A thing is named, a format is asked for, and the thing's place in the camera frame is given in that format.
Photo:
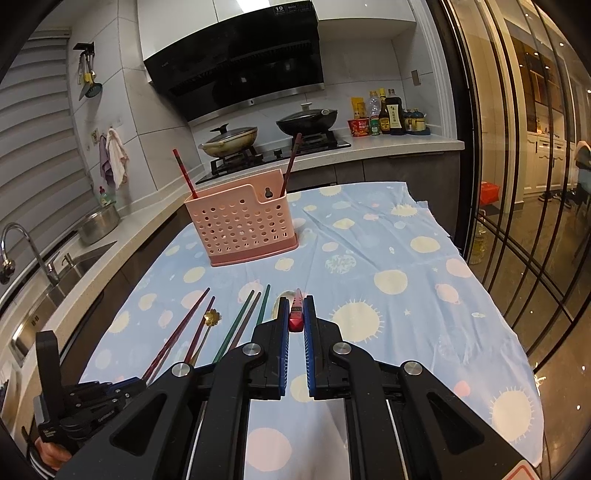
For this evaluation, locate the black wall utensil rack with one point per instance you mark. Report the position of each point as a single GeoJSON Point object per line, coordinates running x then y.
{"type": "Point", "coordinates": [84, 47]}

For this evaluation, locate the black range hood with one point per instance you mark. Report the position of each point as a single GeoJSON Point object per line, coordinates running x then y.
{"type": "Point", "coordinates": [231, 60]}

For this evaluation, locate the small green jar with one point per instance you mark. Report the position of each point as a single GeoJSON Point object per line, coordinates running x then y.
{"type": "Point", "coordinates": [375, 127]}

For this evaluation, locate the yellow cooking oil bottle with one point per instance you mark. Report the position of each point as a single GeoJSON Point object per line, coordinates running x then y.
{"type": "Point", "coordinates": [480, 242]}

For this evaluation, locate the grey wall outlet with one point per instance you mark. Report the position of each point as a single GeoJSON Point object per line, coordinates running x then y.
{"type": "Point", "coordinates": [416, 77]}

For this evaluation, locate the blue planet print tablecloth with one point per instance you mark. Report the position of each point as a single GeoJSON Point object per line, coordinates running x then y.
{"type": "Point", "coordinates": [392, 240]}

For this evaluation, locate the chrome kitchen faucet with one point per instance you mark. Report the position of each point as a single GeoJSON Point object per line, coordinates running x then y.
{"type": "Point", "coordinates": [27, 240]}

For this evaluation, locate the dark red chopstick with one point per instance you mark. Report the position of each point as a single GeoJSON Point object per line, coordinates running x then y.
{"type": "Point", "coordinates": [292, 161]}

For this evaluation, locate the purple hanging cloth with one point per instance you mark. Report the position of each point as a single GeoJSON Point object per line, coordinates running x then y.
{"type": "Point", "coordinates": [104, 161]}

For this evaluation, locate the green dish soap bottle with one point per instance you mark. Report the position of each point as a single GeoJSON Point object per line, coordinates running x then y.
{"type": "Point", "coordinates": [106, 197]}

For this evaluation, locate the red instant noodle cup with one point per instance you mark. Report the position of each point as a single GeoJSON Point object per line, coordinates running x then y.
{"type": "Point", "coordinates": [358, 128]}

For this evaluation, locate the brown chopstick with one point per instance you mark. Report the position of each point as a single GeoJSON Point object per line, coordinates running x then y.
{"type": "Point", "coordinates": [247, 321]}

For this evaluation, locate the white wall cabinet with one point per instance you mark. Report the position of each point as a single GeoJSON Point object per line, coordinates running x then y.
{"type": "Point", "coordinates": [364, 9]}

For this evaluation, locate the stainless steel pot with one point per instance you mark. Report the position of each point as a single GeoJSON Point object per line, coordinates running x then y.
{"type": "Point", "coordinates": [98, 225]}

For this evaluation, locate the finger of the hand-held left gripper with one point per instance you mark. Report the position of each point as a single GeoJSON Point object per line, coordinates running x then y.
{"type": "Point", "coordinates": [127, 384]}
{"type": "Point", "coordinates": [108, 410]}

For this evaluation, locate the yellow cap sauce bottle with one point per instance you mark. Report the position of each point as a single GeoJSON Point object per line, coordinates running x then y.
{"type": "Point", "coordinates": [384, 113]}

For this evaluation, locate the white window blinds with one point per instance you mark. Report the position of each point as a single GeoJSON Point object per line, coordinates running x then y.
{"type": "Point", "coordinates": [41, 138]}

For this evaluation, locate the black wok with lid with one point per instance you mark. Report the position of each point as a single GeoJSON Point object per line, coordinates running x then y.
{"type": "Point", "coordinates": [307, 122]}

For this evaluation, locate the white hanging towel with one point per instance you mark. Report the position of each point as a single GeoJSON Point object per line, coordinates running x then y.
{"type": "Point", "coordinates": [117, 157]}

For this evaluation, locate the dark soy sauce bottle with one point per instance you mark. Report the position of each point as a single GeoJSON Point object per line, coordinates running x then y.
{"type": "Point", "coordinates": [396, 115]}

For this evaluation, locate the pink perforated utensil basket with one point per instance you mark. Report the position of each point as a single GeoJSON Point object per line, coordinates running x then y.
{"type": "Point", "coordinates": [240, 221]}

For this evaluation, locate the yellow food packet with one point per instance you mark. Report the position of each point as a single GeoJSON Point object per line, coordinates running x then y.
{"type": "Point", "coordinates": [357, 107]}

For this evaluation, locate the beige pan with glass lid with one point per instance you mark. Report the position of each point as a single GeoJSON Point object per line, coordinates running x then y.
{"type": "Point", "coordinates": [231, 141]}

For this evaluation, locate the gold flower spoon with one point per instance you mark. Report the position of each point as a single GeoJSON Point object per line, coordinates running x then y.
{"type": "Point", "coordinates": [213, 316]}

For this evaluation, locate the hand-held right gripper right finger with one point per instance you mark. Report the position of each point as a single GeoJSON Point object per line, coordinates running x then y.
{"type": "Point", "coordinates": [310, 364]}

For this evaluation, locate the red bag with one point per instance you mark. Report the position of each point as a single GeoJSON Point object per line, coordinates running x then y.
{"type": "Point", "coordinates": [490, 193]}

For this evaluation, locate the clear plastic bottle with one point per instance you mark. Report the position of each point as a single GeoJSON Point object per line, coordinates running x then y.
{"type": "Point", "coordinates": [374, 104]}

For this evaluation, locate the person's left hand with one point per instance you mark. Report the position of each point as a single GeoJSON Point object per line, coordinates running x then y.
{"type": "Point", "coordinates": [48, 454]}

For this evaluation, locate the green chopstick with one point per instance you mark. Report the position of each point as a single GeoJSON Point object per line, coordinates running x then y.
{"type": "Point", "coordinates": [235, 323]}
{"type": "Point", "coordinates": [264, 302]}

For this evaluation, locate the black gas stove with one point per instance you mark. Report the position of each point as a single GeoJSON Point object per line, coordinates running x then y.
{"type": "Point", "coordinates": [272, 156]}

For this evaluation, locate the red twisted chopstick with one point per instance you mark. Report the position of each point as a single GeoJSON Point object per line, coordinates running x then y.
{"type": "Point", "coordinates": [184, 323]}

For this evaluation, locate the small dark seasoning jars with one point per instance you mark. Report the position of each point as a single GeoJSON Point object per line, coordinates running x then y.
{"type": "Point", "coordinates": [416, 123]}

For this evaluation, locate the glass sliding door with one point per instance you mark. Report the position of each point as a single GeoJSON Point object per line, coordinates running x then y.
{"type": "Point", "coordinates": [521, 115]}

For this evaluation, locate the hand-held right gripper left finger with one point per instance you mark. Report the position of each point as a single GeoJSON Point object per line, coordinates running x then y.
{"type": "Point", "coordinates": [282, 360]}

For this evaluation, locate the stainless steel sink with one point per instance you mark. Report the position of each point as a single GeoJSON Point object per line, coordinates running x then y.
{"type": "Point", "coordinates": [69, 272]}

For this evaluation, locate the maroon chopstick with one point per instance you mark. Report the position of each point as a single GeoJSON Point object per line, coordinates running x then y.
{"type": "Point", "coordinates": [208, 307]}

